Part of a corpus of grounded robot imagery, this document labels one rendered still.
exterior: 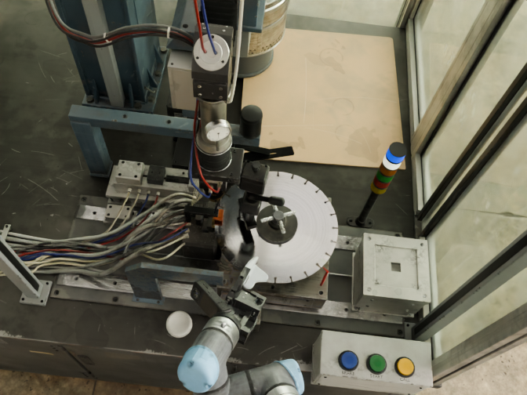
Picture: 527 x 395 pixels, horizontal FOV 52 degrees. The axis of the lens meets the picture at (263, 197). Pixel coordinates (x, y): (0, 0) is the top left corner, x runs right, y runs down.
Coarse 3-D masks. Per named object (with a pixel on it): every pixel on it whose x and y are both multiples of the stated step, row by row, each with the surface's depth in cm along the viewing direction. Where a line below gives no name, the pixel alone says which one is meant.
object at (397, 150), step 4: (392, 144) 133; (396, 144) 133; (400, 144) 133; (388, 148) 133; (392, 148) 132; (396, 148) 132; (400, 148) 132; (404, 148) 132; (388, 152) 133; (392, 152) 132; (396, 152) 132; (400, 152) 132; (404, 152) 132; (388, 156) 133; (392, 156) 132; (396, 156) 131; (400, 156) 131; (404, 156) 132; (388, 160) 134; (392, 160) 133; (396, 160) 132; (400, 160) 133
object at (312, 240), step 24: (240, 192) 147; (264, 192) 148; (288, 192) 148; (312, 192) 149; (240, 216) 143; (312, 216) 145; (216, 240) 140; (240, 240) 140; (264, 240) 141; (312, 240) 142; (336, 240) 142; (240, 264) 137; (264, 264) 137; (288, 264) 138; (312, 264) 138
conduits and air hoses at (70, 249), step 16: (128, 192) 157; (112, 224) 155; (128, 224) 153; (144, 224) 146; (160, 224) 145; (176, 224) 146; (16, 240) 156; (48, 240) 157; (64, 240) 156; (80, 240) 155; (112, 240) 157; (128, 240) 146; (160, 240) 143; (176, 240) 144; (32, 256) 154; (48, 256) 154; (80, 256) 152; (96, 256) 148; (112, 256) 148; (128, 256) 141; (144, 256) 143; (0, 272) 151; (32, 272) 151; (48, 272) 152; (64, 272) 151; (80, 272) 150; (96, 272) 147; (112, 272) 144
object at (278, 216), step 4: (276, 208) 140; (276, 212) 139; (280, 212) 139; (288, 212) 139; (292, 212) 139; (272, 216) 139; (276, 216) 138; (280, 216) 138; (284, 216) 139; (260, 220) 138; (264, 220) 138; (268, 220) 138; (272, 220) 140; (276, 220) 138; (280, 220) 138; (276, 224) 140; (280, 224) 138; (284, 228) 137; (284, 232) 137
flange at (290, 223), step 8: (264, 208) 144; (272, 208) 144; (280, 208) 144; (288, 208) 145; (264, 216) 143; (288, 216) 143; (264, 224) 142; (272, 224) 140; (288, 224) 142; (296, 224) 142; (264, 232) 141; (272, 232) 141; (280, 232) 141; (288, 232) 141; (272, 240) 140; (280, 240) 140; (288, 240) 141
